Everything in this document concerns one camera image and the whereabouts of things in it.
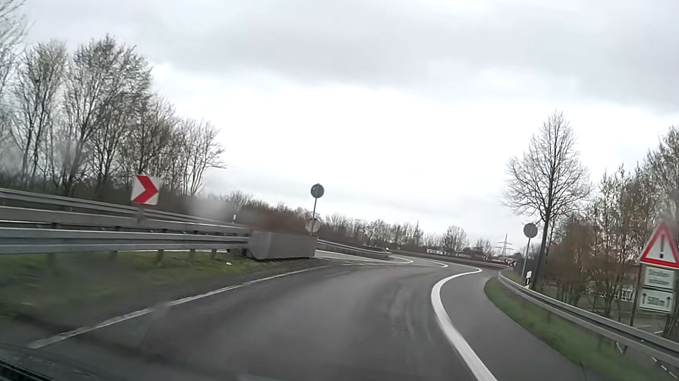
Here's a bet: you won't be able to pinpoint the distant row of bare trees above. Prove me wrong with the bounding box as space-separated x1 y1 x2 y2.
219 185 500 270

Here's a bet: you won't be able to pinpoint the grey concrete barrier block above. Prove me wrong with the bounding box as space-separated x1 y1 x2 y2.
244 226 318 270

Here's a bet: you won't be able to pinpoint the grey asphalt road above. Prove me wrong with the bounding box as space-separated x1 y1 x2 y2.
0 181 679 381

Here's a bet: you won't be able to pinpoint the row of chevron signs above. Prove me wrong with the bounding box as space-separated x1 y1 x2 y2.
425 245 518 270

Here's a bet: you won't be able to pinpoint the electricity pylon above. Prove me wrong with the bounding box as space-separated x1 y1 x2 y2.
493 232 515 261

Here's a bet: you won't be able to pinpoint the red white chevron sign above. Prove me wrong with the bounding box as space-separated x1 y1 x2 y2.
126 173 163 229

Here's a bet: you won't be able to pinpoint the road markings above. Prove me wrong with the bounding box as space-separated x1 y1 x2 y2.
23 192 582 381

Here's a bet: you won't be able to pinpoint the grass verge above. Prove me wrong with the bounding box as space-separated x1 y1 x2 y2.
0 203 328 370
468 272 679 381

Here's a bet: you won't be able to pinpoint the triangular warning sign with plates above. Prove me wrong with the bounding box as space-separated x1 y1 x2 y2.
627 218 679 335

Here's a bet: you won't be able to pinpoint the round road sign on post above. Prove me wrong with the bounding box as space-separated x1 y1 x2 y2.
514 221 540 282
302 182 329 238

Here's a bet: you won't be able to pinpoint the grey steel guard rail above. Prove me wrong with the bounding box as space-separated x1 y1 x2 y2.
0 181 393 347
484 270 679 381

